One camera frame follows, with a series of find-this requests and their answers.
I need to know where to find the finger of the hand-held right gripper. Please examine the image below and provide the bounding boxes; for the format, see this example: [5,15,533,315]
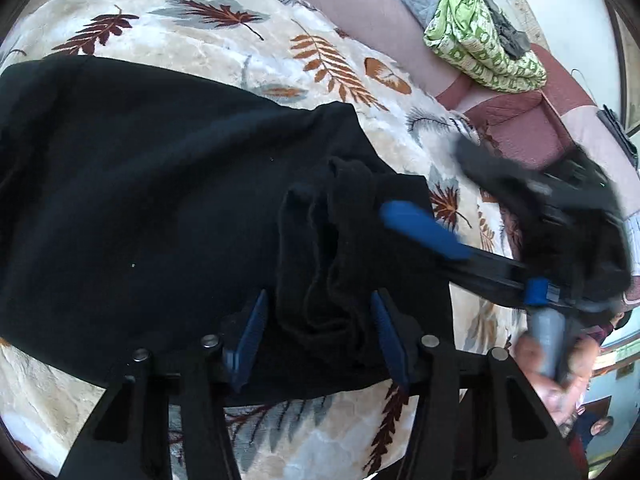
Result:
[454,135,558,202]
[379,201,532,307]

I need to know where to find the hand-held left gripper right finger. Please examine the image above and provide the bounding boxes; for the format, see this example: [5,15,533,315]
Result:
[369,290,584,480]

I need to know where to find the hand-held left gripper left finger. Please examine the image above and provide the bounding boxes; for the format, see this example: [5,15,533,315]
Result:
[59,289,271,480]

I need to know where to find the black pants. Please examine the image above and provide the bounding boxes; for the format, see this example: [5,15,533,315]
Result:
[0,56,457,407]

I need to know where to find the person's right hand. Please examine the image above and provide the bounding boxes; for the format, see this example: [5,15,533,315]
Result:
[515,331,598,428]

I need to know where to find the black flat object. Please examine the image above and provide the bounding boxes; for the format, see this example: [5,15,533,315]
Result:
[597,105,640,168]

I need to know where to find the green patterned cloth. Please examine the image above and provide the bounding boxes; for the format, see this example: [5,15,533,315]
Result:
[423,0,548,94]

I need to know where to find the dark grey cloth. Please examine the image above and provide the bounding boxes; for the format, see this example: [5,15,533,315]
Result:
[481,0,532,59]

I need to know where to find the pink striped bed sheet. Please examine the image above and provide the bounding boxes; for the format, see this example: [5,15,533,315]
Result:
[204,0,640,306]

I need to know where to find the leaf print blanket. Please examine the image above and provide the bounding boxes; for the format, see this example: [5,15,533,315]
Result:
[0,0,531,478]

